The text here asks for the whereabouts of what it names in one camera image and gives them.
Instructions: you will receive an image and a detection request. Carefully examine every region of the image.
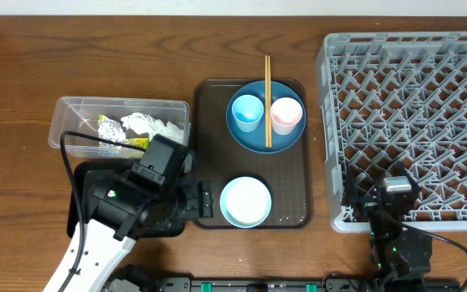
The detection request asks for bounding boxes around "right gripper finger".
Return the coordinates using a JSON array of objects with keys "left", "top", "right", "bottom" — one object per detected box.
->
[
  {"left": 396, "top": 162, "right": 418, "bottom": 189},
  {"left": 345, "top": 166, "right": 358, "bottom": 203}
]

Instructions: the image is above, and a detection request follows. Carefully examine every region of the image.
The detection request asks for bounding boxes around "light blue white bowl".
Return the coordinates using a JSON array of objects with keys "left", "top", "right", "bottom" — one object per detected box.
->
[{"left": 220, "top": 176, "right": 272, "bottom": 229}]

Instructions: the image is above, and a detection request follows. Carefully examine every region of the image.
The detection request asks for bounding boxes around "white tissue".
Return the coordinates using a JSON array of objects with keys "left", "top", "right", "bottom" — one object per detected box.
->
[
  {"left": 121, "top": 112, "right": 157, "bottom": 135},
  {"left": 155, "top": 120, "right": 184, "bottom": 144}
]

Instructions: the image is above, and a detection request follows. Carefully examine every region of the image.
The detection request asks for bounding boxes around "yellow foil snack wrapper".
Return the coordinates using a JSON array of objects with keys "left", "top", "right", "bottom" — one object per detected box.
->
[{"left": 97, "top": 115, "right": 149, "bottom": 158}]

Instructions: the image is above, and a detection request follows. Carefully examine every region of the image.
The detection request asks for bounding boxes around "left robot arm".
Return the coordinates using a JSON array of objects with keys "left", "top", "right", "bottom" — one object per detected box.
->
[{"left": 45, "top": 161, "right": 213, "bottom": 291}]

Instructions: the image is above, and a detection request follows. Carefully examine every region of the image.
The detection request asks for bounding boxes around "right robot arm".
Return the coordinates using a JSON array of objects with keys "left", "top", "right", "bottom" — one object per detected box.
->
[{"left": 345, "top": 163, "right": 432, "bottom": 291}]

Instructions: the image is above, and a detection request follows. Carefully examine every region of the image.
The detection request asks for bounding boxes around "grey dishwasher rack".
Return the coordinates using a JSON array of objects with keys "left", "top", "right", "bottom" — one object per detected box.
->
[{"left": 315, "top": 32, "right": 467, "bottom": 233}]

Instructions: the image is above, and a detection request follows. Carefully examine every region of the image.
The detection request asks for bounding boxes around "brown serving tray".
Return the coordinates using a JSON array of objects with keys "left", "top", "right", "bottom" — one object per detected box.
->
[{"left": 192, "top": 79, "right": 311, "bottom": 230}]

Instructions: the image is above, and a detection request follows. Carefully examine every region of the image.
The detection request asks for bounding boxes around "dark blue plate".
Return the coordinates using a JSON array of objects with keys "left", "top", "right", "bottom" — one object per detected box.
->
[{"left": 226, "top": 80, "right": 306, "bottom": 154}]

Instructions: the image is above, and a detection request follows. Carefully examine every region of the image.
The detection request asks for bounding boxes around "clear plastic bin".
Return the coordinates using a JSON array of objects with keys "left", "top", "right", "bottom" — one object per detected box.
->
[{"left": 49, "top": 97, "right": 191, "bottom": 148}]

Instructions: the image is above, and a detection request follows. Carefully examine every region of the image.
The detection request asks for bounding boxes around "black tray bin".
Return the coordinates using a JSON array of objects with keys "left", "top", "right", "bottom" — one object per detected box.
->
[{"left": 66, "top": 159, "right": 185, "bottom": 238}]

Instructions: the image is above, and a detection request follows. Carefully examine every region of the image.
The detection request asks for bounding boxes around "light blue cup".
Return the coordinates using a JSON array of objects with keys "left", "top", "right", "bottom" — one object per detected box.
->
[{"left": 232, "top": 95, "right": 264, "bottom": 132}]

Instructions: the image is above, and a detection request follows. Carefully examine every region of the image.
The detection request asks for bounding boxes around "pink white cup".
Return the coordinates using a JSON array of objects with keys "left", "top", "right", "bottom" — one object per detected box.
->
[{"left": 271, "top": 97, "right": 303, "bottom": 135}]

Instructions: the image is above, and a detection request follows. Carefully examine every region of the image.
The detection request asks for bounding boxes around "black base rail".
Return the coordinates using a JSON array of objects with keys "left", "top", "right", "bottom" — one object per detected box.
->
[{"left": 152, "top": 277, "right": 461, "bottom": 292}]

